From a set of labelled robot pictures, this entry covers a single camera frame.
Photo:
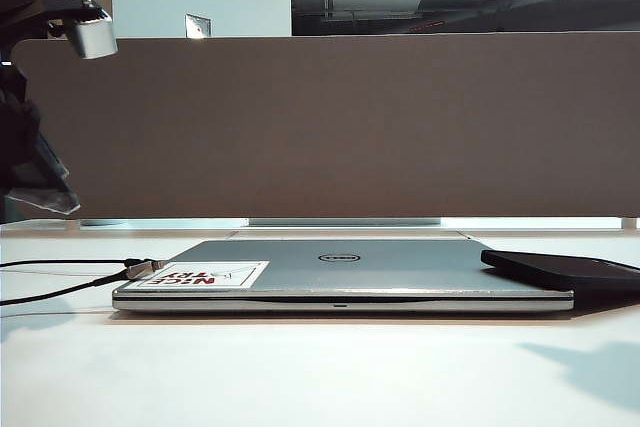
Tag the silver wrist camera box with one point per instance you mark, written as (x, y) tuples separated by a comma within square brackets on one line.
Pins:
[(92, 37)]

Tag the white Nice Try sticker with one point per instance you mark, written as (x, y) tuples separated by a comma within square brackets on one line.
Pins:
[(200, 277)]

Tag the white wall socket plate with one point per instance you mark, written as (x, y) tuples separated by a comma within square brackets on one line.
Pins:
[(197, 26)]

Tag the silver Dell laptop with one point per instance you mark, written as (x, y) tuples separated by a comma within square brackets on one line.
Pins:
[(400, 272)]

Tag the brown desk divider panel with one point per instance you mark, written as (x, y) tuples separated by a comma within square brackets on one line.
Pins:
[(350, 127)]

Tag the black smartphone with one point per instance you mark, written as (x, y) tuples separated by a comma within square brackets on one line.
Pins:
[(560, 269)]

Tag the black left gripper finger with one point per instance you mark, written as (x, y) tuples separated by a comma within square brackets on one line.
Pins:
[(45, 182)]

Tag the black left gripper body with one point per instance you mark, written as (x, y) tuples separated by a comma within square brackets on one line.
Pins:
[(15, 117)]

